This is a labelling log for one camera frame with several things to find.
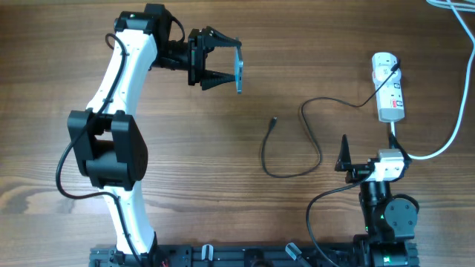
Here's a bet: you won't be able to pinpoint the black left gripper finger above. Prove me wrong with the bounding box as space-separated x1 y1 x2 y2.
203 26 242 48
200 70 235 90

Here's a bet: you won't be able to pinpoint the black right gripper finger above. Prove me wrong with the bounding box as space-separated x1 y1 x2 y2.
388 133 411 162
335 134 352 171

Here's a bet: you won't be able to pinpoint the blue screen smartphone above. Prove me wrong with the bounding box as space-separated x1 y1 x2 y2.
234 47 243 94

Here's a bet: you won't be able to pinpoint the black charger cable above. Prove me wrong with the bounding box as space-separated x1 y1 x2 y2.
261 59 402 179

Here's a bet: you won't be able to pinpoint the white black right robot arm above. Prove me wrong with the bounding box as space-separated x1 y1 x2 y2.
335 134 420 267

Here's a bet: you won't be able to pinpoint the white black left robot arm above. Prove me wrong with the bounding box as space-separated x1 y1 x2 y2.
65 4 243 266

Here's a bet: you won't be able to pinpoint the white power strip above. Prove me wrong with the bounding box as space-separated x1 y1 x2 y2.
372 52 405 123

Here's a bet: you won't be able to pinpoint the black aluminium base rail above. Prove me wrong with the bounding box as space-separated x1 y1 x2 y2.
88 243 420 267

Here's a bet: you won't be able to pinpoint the white power strip cord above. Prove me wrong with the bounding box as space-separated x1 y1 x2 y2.
389 0 475 161

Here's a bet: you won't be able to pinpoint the white cables at corner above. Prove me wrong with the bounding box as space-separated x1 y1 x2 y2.
425 0 475 13

